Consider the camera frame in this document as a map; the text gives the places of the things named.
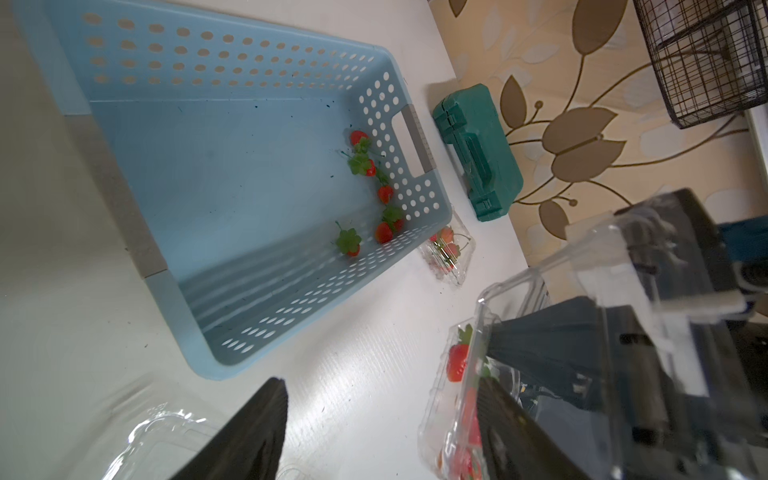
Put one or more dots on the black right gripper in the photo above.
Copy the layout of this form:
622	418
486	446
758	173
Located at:
669	347

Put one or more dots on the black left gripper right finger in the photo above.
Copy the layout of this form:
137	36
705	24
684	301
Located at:
513	445

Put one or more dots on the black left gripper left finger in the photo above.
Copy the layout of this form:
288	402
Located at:
250	445

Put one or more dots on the clear clamshell container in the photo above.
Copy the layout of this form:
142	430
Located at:
150	431
584	437
456	278

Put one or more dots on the packed red strawberries cluster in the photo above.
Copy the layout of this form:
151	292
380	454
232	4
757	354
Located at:
446	247

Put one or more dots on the strawberries in basket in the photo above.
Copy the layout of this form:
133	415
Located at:
378	187

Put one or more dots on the green plastic tool case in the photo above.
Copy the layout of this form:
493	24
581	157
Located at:
468	121

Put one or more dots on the light blue perforated plastic basket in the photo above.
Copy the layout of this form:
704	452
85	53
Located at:
216	142

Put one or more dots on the black wire basket on right wall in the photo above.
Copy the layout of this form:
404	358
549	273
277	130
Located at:
709	57

